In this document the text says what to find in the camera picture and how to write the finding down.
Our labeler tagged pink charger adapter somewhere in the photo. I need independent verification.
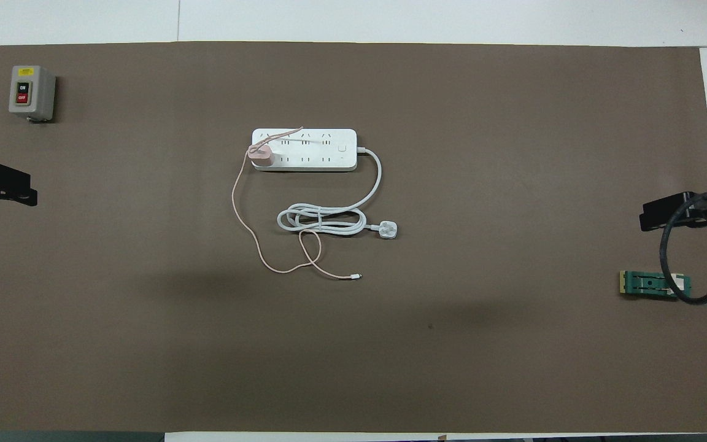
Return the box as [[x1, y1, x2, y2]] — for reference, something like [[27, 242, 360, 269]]
[[249, 144, 276, 168]]

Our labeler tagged pink charging cable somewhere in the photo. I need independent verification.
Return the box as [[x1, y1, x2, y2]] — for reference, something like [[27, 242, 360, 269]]
[[231, 126, 363, 282]]

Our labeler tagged white power strip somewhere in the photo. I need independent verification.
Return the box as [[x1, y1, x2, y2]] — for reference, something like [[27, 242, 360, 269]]
[[250, 128, 358, 173]]

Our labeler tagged brown table mat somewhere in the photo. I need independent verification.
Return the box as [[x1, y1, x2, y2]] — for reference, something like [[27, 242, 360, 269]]
[[0, 42, 707, 433]]

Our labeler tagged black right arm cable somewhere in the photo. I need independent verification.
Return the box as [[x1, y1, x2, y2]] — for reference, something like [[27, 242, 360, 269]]
[[660, 189, 707, 306]]

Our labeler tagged green knife switch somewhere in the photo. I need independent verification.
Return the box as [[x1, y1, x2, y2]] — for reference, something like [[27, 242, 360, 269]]
[[619, 270, 693, 301]]

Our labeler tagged grey on-off switch box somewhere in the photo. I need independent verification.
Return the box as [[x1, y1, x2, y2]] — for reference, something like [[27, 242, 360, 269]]
[[9, 65, 58, 123]]

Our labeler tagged white power cord with plug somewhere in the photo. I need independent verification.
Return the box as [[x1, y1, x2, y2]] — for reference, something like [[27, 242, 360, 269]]
[[277, 146, 398, 241]]

